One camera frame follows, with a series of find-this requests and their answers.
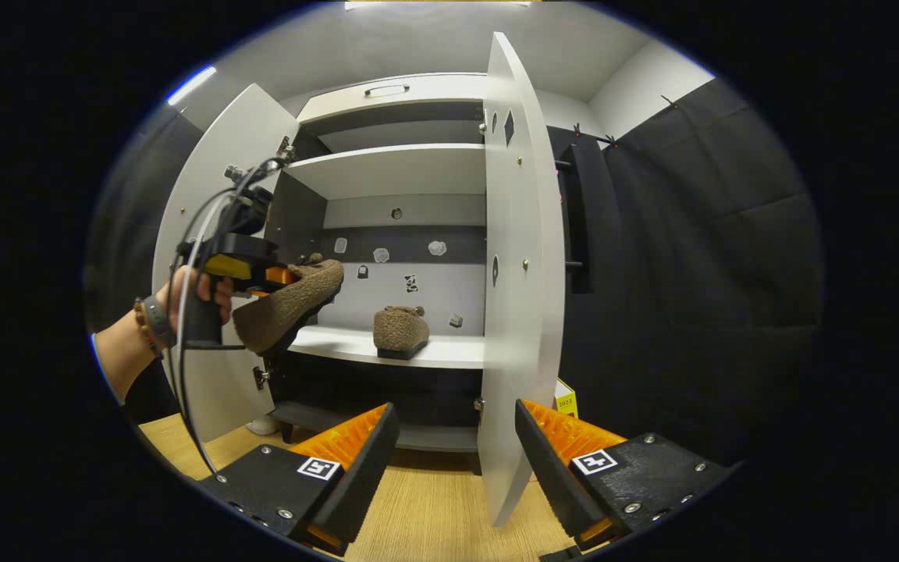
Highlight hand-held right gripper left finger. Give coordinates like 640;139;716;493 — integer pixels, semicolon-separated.
198;403;402;557

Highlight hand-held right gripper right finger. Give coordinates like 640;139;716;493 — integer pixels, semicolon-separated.
513;398;733;552

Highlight brown fluffy shoe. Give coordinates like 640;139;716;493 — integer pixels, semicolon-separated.
373;305;431;361
232;253;345;359

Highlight white cabinet door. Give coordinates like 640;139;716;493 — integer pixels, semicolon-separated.
151;84;302;444
477;31;567;528

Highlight white shoe cabinet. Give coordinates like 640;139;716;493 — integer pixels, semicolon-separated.
266;73;489;477

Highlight white cabinet drawer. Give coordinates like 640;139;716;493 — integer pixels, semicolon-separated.
296;73;489;126

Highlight yellow and white box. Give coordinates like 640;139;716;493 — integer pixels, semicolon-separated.
554;378;579;419

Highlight grey wristband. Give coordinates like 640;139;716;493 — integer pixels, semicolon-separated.
141;295;179;350

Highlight small ceiling light panel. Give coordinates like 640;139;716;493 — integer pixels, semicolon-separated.
166;66;218;107

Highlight large ceiling light panel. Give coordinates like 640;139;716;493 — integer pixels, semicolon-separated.
344;0;532;10

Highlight brown bead bracelet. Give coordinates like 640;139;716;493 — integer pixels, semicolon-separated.
133;299;163;360

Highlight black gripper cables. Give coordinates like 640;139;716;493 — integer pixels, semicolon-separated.
171;155;294;475

